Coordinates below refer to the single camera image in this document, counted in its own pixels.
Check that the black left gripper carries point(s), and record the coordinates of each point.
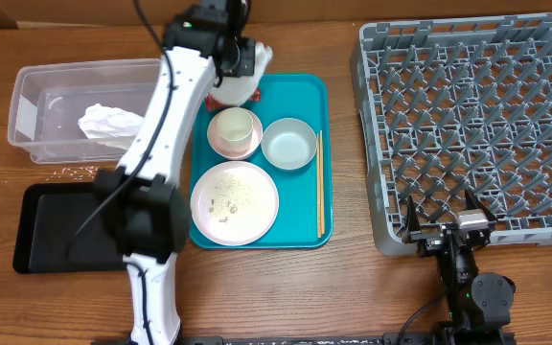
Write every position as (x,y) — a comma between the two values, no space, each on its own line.
(245,61)

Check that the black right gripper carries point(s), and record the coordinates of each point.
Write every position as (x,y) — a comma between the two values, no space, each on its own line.
(427,241)

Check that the red snack wrapper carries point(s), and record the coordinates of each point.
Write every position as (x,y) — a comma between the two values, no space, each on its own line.
(212,104)

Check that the white cup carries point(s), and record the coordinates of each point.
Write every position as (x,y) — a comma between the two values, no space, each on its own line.
(235,127)

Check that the white grey bowl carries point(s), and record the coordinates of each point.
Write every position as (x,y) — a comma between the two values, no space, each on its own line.
(289,144)

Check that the wooden chopstick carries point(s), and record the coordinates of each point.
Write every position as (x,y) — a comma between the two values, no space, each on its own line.
(322,180)
(318,186)

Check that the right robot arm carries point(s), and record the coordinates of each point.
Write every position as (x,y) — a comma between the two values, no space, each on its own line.
(478,303)

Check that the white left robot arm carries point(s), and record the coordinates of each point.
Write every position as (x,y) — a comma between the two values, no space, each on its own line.
(140,205)

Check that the grey dishwasher rack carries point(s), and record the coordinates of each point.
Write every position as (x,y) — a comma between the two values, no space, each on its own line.
(450,105)

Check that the teal plastic tray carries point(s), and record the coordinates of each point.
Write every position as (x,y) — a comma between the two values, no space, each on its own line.
(298,96)

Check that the small pink saucer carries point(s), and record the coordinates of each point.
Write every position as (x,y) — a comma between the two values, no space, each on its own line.
(218,145)

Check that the large pink dirty plate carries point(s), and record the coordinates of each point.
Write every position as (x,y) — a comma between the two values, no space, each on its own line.
(234,203)

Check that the clear plastic bin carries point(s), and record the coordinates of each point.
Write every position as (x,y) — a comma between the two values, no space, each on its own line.
(48,101)

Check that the black tray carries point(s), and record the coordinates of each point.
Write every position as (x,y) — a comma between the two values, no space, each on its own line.
(47,241)

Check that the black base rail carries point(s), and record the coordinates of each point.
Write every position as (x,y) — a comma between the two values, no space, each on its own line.
(386,339)

